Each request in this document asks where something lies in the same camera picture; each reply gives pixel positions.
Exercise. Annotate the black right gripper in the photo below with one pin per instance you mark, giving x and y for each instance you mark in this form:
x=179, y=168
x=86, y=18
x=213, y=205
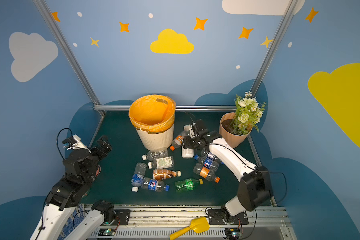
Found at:
x=193, y=141

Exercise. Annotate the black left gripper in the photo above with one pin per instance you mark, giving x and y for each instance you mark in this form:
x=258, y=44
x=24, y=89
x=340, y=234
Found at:
x=97, y=149

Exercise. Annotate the white capped clear bottle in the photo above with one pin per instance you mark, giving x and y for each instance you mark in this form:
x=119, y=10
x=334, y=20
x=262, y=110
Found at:
x=187, y=152

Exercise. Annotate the green white label bottle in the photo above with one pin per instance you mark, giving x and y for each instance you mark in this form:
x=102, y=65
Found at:
x=162, y=163

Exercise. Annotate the crushed blue label bottle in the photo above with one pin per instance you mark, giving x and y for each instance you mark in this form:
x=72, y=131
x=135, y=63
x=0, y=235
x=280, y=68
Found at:
x=138, y=176

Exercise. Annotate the green soda bottle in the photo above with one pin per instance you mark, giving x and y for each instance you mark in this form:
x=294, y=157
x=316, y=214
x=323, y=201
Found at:
x=188, y=185

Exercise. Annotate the brown tea bottle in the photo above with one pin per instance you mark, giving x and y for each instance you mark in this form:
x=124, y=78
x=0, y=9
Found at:
x=163, y=174

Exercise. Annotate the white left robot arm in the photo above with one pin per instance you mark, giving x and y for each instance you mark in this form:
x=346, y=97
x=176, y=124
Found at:
x=81, y=170

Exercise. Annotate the pepsi bottle near right arm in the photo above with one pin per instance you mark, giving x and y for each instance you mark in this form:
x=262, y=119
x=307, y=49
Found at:
x=207, y=162

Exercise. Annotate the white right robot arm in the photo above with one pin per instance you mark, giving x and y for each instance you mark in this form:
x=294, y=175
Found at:
x=255, y=185

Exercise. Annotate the white ribbed trash bin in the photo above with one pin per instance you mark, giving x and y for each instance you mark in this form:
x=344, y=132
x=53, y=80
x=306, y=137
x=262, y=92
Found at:
x=156, y=141

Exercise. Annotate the orange bin liner bag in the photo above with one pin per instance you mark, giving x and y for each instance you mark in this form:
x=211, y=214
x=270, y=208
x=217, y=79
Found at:
x=153, y=113

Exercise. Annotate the pepsi bottle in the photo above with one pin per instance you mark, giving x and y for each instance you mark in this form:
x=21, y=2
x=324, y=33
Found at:
x=154, y=185
x=206, y=154

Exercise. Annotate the clear bottle orange label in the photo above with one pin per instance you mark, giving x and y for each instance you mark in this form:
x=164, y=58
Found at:
x=177, y=142

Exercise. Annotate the orange band bottle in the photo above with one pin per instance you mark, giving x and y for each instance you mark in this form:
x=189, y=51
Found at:
x=206, y=173

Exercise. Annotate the clear bottle white cap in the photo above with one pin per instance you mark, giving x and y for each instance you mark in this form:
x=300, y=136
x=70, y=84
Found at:
x=152, y=155

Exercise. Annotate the artificial white flower plant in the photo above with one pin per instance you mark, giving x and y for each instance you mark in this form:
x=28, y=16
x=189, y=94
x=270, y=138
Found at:
x=248, y=114

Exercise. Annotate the front pepsi bottle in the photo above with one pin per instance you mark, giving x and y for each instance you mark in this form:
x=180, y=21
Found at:
x=154, y=185

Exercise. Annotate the blue white knit glove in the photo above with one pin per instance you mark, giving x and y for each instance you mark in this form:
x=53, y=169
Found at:
x=73, y=221

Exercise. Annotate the yellow toy shovel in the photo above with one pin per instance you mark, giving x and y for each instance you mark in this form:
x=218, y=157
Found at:
x=198, y=225

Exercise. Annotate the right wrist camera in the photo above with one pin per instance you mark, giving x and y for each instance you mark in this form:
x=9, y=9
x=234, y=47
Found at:
x=198, y=129

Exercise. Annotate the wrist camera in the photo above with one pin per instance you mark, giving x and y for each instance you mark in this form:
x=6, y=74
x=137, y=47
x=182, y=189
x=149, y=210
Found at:
x=198, y=129
x=73, y=143

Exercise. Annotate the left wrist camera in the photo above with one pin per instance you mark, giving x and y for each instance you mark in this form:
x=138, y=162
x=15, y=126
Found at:
x=73, y=143

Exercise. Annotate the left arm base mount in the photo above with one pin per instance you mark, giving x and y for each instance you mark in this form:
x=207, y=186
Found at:
x=118, y=217

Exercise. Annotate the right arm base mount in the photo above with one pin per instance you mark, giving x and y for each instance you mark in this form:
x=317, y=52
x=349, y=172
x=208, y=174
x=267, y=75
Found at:
x=222, y=217

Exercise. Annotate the right aluminium frame post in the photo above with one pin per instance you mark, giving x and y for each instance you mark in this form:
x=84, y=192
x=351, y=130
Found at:
x=272, y=49

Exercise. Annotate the aluminium frame post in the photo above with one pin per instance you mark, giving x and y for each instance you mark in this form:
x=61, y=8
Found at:
x=272, y=49
x=52, y=24

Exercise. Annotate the left aluminium frame post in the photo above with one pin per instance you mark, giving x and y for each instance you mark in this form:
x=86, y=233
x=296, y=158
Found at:
x=52, y=24

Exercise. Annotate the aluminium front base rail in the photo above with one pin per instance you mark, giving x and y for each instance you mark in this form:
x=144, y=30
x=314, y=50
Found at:
x=156, y=222

